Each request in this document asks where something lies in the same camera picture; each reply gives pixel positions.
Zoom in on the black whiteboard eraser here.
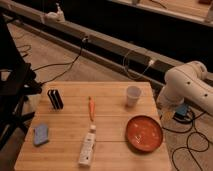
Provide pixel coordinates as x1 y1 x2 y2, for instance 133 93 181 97
47 89 63 110

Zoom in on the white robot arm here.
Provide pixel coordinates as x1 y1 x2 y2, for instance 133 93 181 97
157 61 213 115

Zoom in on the orange carrot toy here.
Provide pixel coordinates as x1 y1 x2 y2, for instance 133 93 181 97
88 96 95 122

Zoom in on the white paper cup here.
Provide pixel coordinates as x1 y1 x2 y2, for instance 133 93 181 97
126 86 141 107

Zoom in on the white tube bottle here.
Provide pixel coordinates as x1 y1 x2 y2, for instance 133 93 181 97
78 125 96 167

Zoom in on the blue box on floor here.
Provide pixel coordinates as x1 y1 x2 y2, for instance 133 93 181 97
174 103 188 119

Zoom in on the blue sponge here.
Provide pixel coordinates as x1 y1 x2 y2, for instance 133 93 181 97
33 124 49 146

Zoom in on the long metal rail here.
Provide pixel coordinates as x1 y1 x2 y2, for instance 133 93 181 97
0 0 213 101

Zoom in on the white cable with plug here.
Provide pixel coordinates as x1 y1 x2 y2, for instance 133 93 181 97
122 49 156 81

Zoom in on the black cable on floor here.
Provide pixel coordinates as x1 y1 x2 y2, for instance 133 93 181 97
31 36 90 85

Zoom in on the white object on rail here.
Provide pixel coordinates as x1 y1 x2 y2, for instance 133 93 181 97
45 4 65 22

